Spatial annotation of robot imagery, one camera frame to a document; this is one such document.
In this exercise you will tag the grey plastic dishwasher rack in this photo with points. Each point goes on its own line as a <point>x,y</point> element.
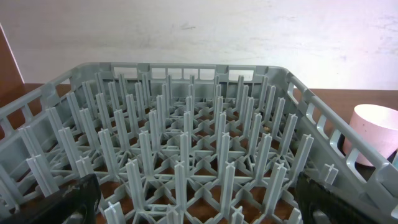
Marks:
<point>171,143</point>

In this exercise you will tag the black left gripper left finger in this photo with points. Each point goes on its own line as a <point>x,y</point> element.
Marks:
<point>75,203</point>

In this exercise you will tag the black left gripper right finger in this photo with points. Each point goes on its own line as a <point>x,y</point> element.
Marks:
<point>320,202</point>

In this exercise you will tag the pink plastic cup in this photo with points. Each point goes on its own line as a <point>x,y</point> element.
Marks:
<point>377,126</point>

